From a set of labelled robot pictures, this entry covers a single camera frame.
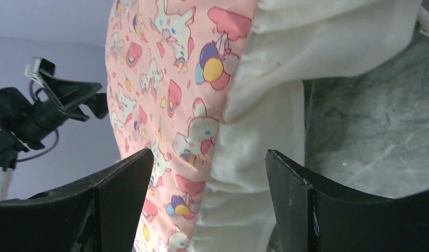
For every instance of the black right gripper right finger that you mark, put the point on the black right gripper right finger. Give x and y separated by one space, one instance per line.
314 213

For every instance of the pink unicorn print mattress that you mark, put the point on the pink unicorn print mattress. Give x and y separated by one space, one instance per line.
210 86

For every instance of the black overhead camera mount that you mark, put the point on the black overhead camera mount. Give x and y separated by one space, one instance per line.
24 124

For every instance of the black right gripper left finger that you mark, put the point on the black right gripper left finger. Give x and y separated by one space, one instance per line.
99 212

